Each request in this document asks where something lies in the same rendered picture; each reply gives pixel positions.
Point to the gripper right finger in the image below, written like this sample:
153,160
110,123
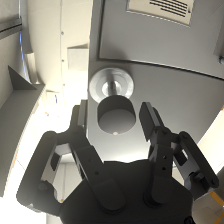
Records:
161,166

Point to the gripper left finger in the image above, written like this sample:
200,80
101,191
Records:
98,175

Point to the black knob key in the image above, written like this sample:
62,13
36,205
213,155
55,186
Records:
115,108

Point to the grey gauge cabinet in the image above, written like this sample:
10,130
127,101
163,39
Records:
175,91

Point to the grey cabinet drawer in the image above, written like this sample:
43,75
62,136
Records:
140,43

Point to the white box with blue stripe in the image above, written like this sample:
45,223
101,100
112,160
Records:
51,98

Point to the silver round lock plate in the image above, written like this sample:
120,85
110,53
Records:
126,82

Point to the cream label plate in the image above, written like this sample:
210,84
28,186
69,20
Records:
140,8

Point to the grey wall shelf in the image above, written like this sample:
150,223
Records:
15,108

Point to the white wall box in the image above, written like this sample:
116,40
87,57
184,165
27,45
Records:
77,57

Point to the white upright wall duct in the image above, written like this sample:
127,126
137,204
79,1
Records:
31,68

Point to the dark grey wall rail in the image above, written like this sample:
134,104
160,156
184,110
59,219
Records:
8,28

